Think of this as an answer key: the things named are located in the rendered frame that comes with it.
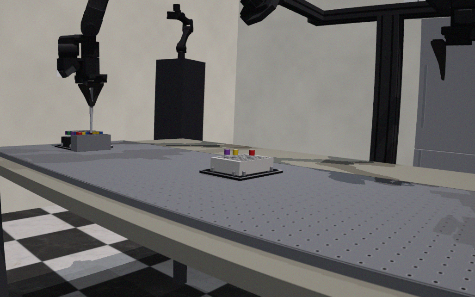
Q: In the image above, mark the white rectangular rack with grid of holes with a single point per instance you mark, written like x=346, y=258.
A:
x=242, y=163

